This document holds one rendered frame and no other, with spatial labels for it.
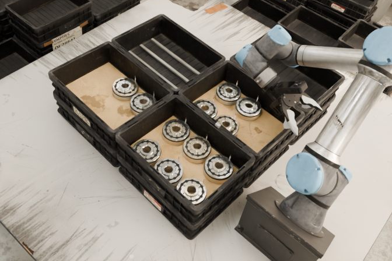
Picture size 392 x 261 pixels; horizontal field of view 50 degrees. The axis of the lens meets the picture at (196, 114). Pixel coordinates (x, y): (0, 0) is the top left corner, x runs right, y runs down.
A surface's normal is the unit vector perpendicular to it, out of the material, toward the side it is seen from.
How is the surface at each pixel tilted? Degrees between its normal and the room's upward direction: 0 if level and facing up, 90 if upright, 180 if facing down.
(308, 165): 56
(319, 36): 0
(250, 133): 0
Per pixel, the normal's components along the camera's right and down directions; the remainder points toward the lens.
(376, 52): -0.55, -0.31
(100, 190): 0.10, -0.65
